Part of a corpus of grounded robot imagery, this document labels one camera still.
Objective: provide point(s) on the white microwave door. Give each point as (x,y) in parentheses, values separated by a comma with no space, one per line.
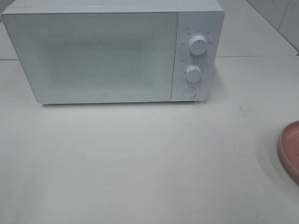
(93,58)

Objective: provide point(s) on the pink round plate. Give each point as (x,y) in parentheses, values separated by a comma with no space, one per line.
(288,150)

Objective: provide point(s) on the round white door button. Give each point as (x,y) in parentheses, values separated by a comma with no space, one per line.
(189,92)

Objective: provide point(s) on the lower white microwave knob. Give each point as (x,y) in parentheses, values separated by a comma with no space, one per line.
(193,74)

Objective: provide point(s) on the white microwave knob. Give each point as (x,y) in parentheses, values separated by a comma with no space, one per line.
(198,45)
(193,74)

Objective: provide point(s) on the upper white microwave knob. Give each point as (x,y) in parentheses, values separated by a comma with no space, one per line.
(198,45)

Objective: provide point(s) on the white microwave oven body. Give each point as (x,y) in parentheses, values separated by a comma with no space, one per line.
(194,17)

